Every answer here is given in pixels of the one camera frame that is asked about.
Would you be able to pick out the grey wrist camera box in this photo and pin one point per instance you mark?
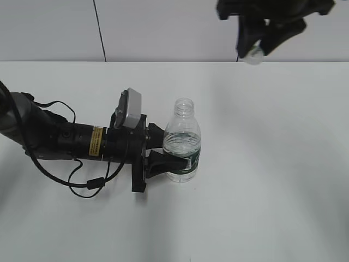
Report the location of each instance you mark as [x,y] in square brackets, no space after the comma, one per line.
[128,111]

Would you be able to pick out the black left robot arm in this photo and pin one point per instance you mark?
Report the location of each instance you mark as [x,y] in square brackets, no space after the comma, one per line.
[45,135]

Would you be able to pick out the white green bottle cap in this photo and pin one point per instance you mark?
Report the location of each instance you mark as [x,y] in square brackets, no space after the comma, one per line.
[255,56]

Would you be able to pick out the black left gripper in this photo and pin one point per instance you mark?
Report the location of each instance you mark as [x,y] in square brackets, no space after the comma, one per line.
[128,146]

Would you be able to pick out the clear cestbon water bottle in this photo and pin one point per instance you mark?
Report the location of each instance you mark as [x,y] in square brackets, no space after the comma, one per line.
[182,139]

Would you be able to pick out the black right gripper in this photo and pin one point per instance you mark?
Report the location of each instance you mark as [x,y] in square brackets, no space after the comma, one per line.
[253,17]

